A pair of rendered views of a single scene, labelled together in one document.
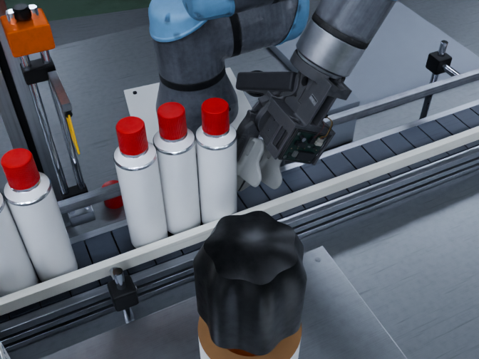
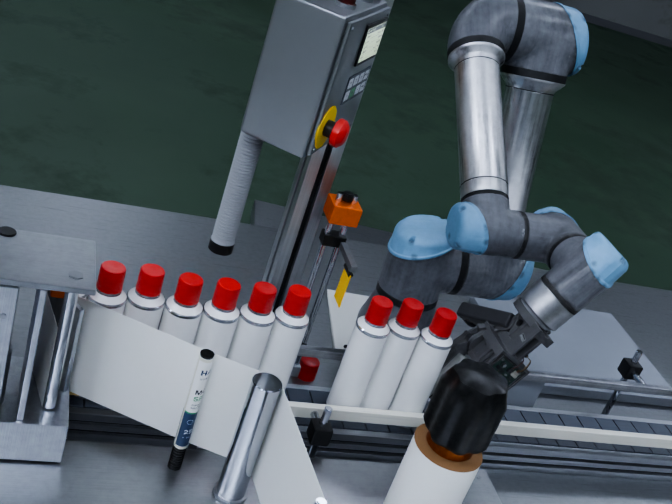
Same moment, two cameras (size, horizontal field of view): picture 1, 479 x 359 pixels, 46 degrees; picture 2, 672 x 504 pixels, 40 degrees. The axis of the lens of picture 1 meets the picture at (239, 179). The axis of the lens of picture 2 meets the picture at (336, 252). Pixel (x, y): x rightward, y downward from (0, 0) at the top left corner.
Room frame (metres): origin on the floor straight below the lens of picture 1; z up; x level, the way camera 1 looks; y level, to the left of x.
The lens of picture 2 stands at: (-0.67, 0.15, 1.74)
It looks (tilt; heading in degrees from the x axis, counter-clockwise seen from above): 27 degrees down; 3
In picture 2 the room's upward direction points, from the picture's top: 19 degrees clockwise
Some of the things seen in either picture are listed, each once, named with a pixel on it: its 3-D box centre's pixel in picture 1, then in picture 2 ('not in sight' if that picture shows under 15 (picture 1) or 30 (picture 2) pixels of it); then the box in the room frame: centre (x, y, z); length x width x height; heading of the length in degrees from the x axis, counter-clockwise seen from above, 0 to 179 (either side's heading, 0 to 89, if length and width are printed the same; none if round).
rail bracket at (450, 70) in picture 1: (441, 89); (626, 394); (0.81, -0.35, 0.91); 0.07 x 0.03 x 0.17; 26
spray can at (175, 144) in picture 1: (177, 172); (391, 358); (0.53, 0.08, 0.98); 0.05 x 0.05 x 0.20
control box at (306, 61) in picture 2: not in sight; (318, 66); (0.50, 0.32, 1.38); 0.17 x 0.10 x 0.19; 171
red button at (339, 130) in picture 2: not in sight; (336, 131); (0.44, 0.26, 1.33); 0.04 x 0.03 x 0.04; 171
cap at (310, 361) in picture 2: (113, 194); (308, 367); (0.63, 0.20, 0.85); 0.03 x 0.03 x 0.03
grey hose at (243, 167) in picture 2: not in sight; (238, 186); (0.49, 0.37, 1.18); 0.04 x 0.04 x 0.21
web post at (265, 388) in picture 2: not in sight; (248, 439); (0.24, 0.22, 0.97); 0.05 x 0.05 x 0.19
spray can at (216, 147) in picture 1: (217, 168); (423, 367); (0.54, 0.03, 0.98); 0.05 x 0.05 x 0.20
